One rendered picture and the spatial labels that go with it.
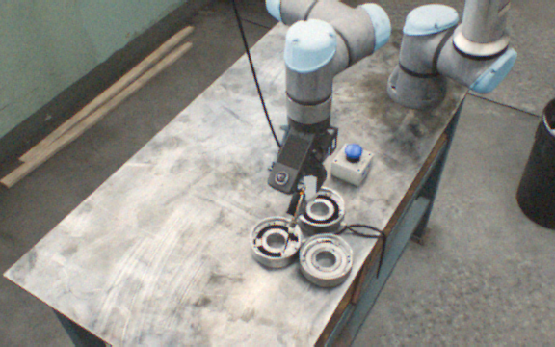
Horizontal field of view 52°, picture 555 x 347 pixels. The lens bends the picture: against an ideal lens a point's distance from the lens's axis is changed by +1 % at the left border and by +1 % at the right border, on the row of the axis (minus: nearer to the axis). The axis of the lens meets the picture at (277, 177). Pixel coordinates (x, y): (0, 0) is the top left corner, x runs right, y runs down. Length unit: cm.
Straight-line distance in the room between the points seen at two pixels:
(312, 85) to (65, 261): 64
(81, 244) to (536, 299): 155
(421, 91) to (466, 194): 102
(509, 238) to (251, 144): 126
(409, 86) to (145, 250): 75
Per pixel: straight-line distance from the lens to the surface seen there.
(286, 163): 92
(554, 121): 235
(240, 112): 145
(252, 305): 109
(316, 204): 120
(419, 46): 139
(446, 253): 220
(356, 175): 125
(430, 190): 200
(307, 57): 83
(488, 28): 127
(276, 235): 115
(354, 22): 90
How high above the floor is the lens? 174
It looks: 48 degrees down
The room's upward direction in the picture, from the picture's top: 1 degrees counter-clockwise
